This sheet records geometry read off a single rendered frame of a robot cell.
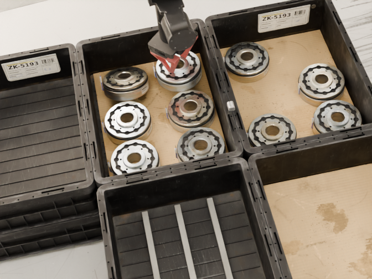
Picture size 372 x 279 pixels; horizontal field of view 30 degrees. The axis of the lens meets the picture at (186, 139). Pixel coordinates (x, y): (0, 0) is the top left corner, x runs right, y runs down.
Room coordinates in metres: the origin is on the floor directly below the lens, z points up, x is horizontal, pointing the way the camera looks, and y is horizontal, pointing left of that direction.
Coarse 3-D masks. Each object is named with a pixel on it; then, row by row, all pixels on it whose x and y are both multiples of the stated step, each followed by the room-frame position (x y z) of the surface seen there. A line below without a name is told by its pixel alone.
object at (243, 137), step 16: (304, 0) 1.17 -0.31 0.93; (320, 0) 1.17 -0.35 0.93; (224, 16) 1.15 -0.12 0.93; (336, 16) 1.11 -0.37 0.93; (208, 32) 1.10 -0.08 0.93; (352, 48) 1.00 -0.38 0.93; (224, 64) 1.00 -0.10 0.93; (224, 80) 0.95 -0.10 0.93; (368, 80) 0.91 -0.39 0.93; (240, 128) 0.82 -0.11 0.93; (352, 128) 0.79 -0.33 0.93; (368, 128) 0.79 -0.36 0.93; (272, 144) 0.77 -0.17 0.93; (288, 144) 0.77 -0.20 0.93
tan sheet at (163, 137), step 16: (144, 64) 1.12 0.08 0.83; (96, 80) 1.09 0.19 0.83; (144, 96) 1.02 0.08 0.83; (160, 96) 1.02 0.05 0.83; (160, 112) 0.97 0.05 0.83; (160, 128) 0.92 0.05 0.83; (112, 144) 0.89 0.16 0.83; (160, 144) 0.88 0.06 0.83; (176, 144) 0.87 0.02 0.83; (160, 160) 0.84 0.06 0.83; (176, 160) 0.83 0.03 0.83
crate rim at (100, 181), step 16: (128, 32) 1.13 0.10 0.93; (144, 32) 1.13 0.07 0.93; (80, 48) 1.10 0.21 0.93; (208, 48) 1.07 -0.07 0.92; (80, 64) 1.05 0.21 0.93; (80, 80) 1.00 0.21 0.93; (224, 96) 0.91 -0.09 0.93; (96, 144) 0.83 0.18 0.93; (240, 144) 0.78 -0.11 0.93; (96, 160) 0.79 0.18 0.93; (192, 160) 0.76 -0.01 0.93; (208, 160) 0.76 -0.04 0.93; (96, 176) 0.75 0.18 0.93; (112, 176) 0.74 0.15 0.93; (128, 176) 0.74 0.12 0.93
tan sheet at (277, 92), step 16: (320, 32) 1.16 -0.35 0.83; (224, 48) 1.14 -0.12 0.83; (272, 48) 1.12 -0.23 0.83; (288, 48) 1.12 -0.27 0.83; (304, 48) 1.11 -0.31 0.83; (320, 48) 1.11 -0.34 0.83; (272, 64) 1.07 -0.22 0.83; (288, 64) 1.07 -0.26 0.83; (304, 64) 1.06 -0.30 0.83; (272, 80) 1.02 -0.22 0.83; (288, 80) 1.02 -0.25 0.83; (240, 96) 0.99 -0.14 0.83; (256, 96) 0.98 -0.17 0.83; (272, 96) 0.98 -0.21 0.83; (288, 96) 0.97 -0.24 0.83; (240, 112) 0.94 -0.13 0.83; (256, 112) 0.94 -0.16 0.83; (272, 112) 0.93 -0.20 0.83; (288, 112) 0.93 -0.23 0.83; (304, 112) 0.92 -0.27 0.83; (304, 128) 0.88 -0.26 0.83
